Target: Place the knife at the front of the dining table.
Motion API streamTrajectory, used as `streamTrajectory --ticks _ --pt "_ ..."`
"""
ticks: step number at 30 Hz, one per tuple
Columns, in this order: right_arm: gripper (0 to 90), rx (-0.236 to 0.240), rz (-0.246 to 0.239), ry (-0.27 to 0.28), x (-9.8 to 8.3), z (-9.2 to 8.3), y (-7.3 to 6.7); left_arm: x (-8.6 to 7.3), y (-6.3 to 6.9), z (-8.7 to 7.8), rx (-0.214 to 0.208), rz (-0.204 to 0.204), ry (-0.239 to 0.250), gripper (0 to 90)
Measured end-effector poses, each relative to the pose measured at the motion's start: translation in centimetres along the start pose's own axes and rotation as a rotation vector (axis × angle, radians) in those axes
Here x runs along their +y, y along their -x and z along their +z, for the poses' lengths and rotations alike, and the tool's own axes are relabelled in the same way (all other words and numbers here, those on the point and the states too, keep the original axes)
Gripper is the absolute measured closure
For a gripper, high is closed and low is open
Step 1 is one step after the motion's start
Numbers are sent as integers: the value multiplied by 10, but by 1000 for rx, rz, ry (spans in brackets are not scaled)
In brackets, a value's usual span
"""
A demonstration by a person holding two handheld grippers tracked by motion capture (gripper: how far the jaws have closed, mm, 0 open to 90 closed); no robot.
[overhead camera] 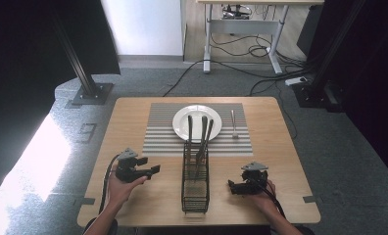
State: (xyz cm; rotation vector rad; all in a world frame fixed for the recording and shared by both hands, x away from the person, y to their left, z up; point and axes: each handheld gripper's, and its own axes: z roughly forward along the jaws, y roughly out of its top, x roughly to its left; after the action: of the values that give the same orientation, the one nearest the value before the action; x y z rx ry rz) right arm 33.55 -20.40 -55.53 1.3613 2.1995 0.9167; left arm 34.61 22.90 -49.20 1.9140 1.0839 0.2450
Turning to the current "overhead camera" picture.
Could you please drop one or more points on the white round plate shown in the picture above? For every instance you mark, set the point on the white round plate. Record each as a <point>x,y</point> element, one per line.
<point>182,122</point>

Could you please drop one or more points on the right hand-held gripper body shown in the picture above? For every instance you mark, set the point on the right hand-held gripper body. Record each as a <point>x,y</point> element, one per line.
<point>254,181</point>

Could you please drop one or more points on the person's right hand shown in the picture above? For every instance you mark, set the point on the person's right hand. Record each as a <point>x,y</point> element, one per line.
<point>266,200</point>

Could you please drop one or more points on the silver fork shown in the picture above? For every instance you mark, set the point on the silver fork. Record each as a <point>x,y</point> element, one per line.
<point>234,125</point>

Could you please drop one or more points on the grey striped placemat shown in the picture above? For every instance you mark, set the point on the grey striped placemat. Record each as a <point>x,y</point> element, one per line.
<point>159,130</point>

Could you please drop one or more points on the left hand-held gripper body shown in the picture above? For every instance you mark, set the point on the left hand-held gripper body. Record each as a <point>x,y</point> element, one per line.
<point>127,169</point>

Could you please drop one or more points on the black device under desk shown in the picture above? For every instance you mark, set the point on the black device under desk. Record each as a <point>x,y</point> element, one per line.
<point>236,11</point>

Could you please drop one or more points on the white panel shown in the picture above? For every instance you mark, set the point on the white panel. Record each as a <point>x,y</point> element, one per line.
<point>143,26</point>

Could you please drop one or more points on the floor outlet cover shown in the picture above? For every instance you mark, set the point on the floor outlet cover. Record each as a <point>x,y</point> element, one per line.
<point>87,133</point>

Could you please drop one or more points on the black metal stand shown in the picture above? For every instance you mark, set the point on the black metal stand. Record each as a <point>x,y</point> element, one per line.
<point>84,75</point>
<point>319,81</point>

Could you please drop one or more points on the white-legged desk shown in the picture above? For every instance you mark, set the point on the white-legged desk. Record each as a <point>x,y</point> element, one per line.
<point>244,26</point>

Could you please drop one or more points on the black curtain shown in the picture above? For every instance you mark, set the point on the black curtain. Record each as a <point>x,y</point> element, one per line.
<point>22,65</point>
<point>375,81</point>

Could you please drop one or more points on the person's left hand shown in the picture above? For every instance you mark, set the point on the person's left hand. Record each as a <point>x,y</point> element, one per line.
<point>118,191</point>

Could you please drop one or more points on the white power strip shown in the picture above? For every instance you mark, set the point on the white power strip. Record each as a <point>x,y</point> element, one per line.
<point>296,80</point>

